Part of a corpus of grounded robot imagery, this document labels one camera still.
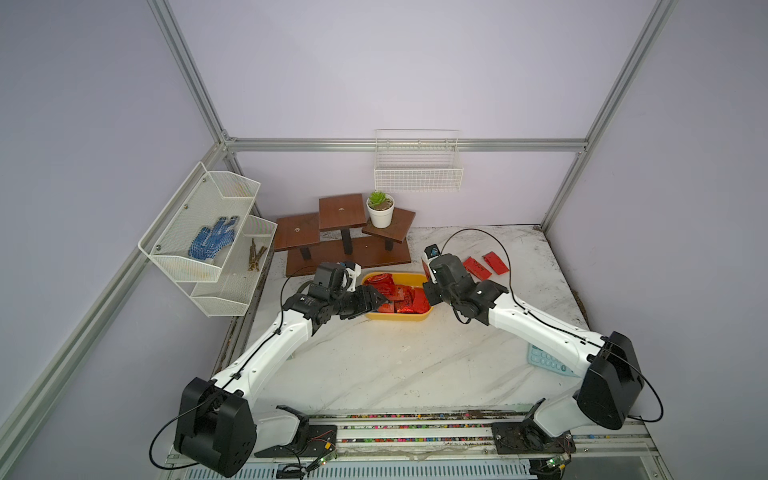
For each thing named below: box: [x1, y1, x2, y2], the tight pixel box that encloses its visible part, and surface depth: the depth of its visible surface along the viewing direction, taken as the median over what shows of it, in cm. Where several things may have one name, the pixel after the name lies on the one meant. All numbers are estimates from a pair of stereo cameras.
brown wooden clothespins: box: [248, 238, 267, 271], surface depth 97 cm
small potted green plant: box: [366, 190, 395, 229], surface depth 97 cm
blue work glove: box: [188, 216, 238, 263], surface depth 78 cm
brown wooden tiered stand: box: [274, 193, 416, 277], surface depth 102 cm
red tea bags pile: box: [364, 273, 431, 314], surface depth 99 cm
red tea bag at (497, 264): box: [482, 251, 510, 275], surface depth 113 cm
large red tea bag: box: [463, 256, 492, 281], surface depth 110 cm
